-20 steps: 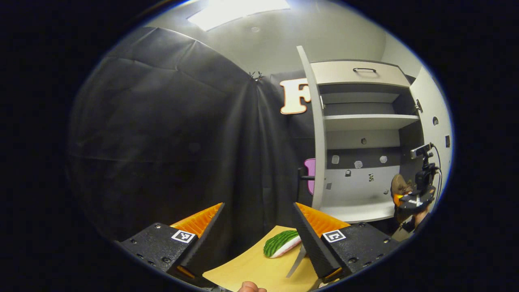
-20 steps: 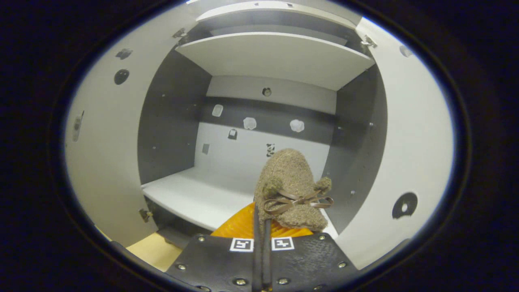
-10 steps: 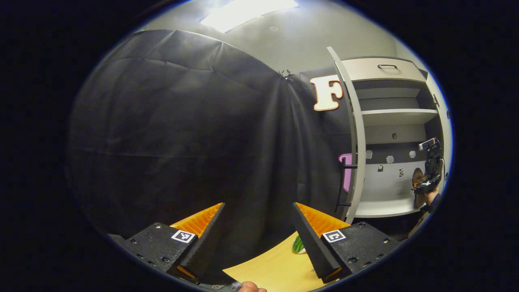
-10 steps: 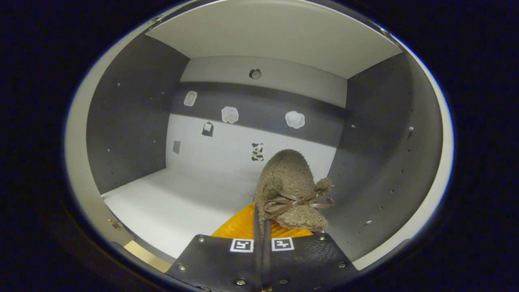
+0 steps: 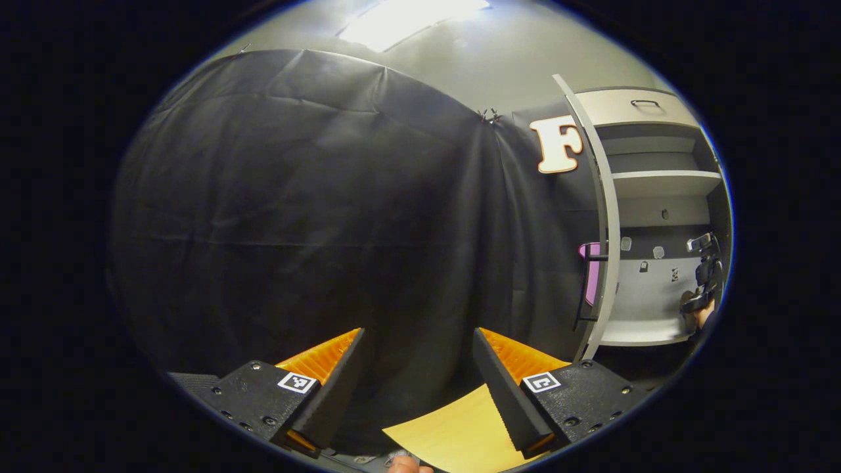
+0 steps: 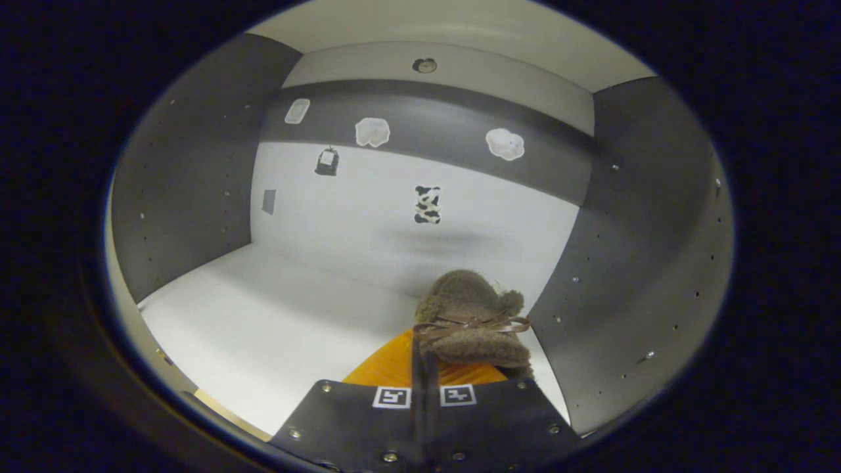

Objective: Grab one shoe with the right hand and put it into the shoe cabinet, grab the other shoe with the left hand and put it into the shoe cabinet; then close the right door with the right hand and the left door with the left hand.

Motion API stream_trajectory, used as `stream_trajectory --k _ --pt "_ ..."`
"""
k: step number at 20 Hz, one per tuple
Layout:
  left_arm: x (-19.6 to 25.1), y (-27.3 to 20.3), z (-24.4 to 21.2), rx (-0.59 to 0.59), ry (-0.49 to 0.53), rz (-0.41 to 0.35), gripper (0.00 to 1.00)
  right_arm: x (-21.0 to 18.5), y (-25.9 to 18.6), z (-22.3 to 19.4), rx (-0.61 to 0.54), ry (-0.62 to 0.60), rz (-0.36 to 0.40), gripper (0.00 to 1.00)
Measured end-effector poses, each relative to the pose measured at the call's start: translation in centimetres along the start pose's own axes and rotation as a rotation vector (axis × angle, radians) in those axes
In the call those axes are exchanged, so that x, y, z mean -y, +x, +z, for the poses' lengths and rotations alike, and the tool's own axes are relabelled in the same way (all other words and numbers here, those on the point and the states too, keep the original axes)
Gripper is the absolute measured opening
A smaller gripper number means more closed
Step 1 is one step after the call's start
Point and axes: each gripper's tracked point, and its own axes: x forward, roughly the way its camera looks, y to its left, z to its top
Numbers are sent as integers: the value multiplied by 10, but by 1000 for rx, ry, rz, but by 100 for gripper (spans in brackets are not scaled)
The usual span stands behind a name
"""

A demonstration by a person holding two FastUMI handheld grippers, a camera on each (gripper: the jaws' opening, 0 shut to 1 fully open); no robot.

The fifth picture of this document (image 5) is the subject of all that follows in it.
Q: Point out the black backdrop cloth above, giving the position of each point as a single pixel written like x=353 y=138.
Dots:
x=295 y=230

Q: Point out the white cabinet shelf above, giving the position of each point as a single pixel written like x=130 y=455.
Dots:
x=663 y=182

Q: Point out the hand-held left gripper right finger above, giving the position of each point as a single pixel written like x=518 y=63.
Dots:
x=506 y=401

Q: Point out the white shoe cabinet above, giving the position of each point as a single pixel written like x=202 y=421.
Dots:
x=650 y=302

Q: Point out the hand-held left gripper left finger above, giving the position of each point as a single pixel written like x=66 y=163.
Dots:
x=335 y=394

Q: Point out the white door with camera sticker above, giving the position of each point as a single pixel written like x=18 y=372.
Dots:
x=608 y=217

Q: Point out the black backdrop clip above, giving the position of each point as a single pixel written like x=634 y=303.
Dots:
x=489 y=117

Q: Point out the white cabinet drawer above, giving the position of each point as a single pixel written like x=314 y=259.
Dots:
x=624 y=112

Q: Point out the ceiling light panel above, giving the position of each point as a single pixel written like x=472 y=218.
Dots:
x=407 y=20

